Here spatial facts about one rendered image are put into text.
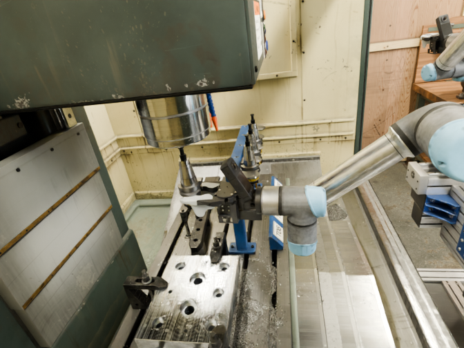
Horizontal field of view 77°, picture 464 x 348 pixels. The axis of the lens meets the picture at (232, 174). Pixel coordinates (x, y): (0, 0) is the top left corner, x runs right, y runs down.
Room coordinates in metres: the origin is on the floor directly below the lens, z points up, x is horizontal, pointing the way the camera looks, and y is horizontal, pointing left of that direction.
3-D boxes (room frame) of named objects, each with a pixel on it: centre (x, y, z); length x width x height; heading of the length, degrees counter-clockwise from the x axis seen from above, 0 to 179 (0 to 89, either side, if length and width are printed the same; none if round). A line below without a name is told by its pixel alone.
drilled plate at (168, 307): (0.59, 0.16, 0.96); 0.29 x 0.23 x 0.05; 168
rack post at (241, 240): (0.84, 0.00, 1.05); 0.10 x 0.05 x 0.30; 78
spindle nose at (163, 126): (0.68, 0.11, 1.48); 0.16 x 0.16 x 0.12
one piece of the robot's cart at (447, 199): (0.95, -0.83, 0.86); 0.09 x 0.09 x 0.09; 78
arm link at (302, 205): (0.60, -0.16, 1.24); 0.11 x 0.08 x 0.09; 73
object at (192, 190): (0.68, 0.11, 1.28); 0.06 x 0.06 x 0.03
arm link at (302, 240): (0.62, -0.16, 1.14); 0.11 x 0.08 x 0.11; 165
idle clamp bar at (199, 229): (0.94, 0.16, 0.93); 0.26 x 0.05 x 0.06; 173
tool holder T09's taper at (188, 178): (0.68, 0.11, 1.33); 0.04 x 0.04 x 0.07
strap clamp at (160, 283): (0.65, 0.30, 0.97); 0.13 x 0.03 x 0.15; 78
